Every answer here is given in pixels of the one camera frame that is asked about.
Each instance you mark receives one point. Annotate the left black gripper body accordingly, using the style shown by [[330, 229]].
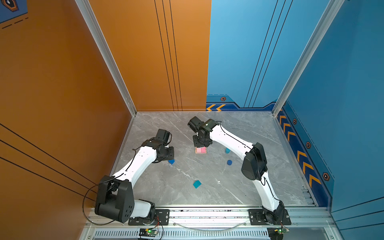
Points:
[[168, 153]]

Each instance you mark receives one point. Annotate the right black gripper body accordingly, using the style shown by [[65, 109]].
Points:
[[198, 142]]

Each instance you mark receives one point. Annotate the engraved wood plank block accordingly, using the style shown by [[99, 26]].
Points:
[[201, 152]]

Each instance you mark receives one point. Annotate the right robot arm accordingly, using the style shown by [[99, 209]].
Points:
[[254, 166]]

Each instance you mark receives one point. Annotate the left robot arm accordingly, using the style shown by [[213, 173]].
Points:
[[115, 197]]

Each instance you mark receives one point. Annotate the teal cube block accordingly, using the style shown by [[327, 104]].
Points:
[[197, 184]]

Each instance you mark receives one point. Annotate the left green circuit board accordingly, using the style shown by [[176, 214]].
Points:
[[148, 234]]

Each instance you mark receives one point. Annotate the green circuit board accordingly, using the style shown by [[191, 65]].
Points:
[[277, 233], [148, 234]]

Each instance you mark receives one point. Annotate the right green circuit board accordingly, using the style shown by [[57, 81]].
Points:
[[277, 233]]

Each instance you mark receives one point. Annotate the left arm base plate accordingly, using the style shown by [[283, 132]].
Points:
[[159, 216]]

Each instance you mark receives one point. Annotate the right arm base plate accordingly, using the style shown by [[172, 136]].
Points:
[[260, 217]]

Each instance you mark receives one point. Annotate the aluminium front rail frame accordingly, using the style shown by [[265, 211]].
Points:
[[218, 223]]

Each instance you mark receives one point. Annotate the left aluminium corner post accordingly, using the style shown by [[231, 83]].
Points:
[[101, 42]]

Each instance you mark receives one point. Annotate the aluminium corner post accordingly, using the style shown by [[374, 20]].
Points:
[[318, 34], [101, 42]]

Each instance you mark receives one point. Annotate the right aluminium corner post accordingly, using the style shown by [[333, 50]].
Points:
[[318, 34]]

